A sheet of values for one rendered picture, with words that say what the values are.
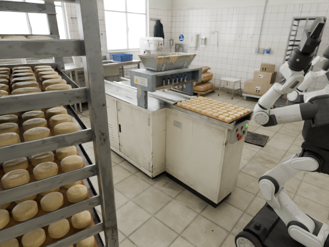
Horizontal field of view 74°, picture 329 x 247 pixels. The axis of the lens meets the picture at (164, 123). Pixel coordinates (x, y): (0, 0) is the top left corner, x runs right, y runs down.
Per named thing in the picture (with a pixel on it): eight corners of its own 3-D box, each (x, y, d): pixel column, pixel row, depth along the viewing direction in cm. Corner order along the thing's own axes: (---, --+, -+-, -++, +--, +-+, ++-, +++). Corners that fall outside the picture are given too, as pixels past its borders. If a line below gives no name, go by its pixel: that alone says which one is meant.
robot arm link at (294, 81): (289, 63, 107) (270, 85, 115) (298, 73, 101) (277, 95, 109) (298, 67, 109) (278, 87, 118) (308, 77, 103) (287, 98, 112)
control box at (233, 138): (228, 142, 179) (230, 127, 173) (243, 134, 194) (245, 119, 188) (232, 144, 176) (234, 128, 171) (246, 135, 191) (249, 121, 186)
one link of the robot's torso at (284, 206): (321, 227, 153) (280, 166, 164) (313, 244, 141) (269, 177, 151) (300, 229, 165) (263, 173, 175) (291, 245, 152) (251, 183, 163)
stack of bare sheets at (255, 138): (269, 137, 349) (269, 135, 348) (263, 147, 318) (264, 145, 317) (231, 128, 379) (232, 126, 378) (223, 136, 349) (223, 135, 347)
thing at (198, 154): (164, 177, 249) (165, 101, 214) (184, 165, 271) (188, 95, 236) (216, 211, 202) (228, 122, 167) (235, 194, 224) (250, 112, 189)
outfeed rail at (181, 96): (120, 81, 320) (120, 77, 317) (122, 81, 322) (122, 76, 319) (250, 120, 186) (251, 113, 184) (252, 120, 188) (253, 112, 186)
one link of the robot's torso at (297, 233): (326, 238, 153) (333, 224, 148) (318, 257, 140) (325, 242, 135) (294, 221, 167) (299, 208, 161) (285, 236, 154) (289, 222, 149)
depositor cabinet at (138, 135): (96, 142, 321) (89, 86, 289) (135, 129, 367) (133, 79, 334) (152, 184, 236) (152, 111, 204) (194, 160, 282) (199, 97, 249)
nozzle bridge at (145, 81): (130, 103, 225) (129, 69, 212) (178, 91, 271) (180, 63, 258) (151, 111, 203) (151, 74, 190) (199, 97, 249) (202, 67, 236)
